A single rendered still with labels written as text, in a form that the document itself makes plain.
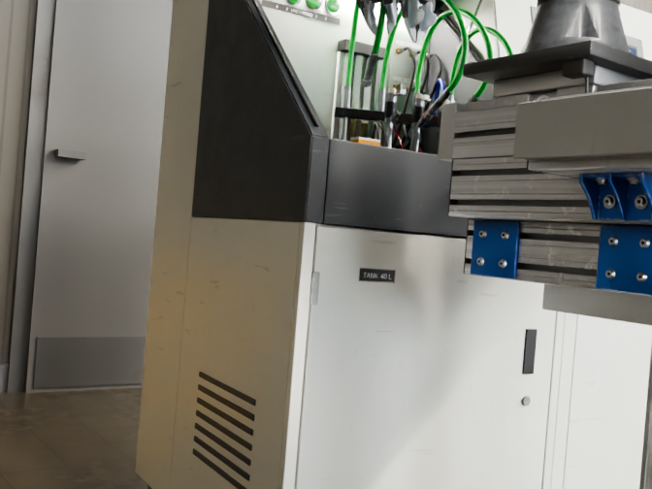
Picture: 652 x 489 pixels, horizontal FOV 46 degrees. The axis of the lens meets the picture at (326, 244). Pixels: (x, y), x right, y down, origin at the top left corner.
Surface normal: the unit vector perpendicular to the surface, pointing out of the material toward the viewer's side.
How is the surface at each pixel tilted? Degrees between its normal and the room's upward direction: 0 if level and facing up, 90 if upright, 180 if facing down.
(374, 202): 90
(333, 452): 90
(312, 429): 90
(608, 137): 90
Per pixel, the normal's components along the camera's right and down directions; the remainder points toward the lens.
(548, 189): -0.81, -0.06
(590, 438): 0.51, 0.05
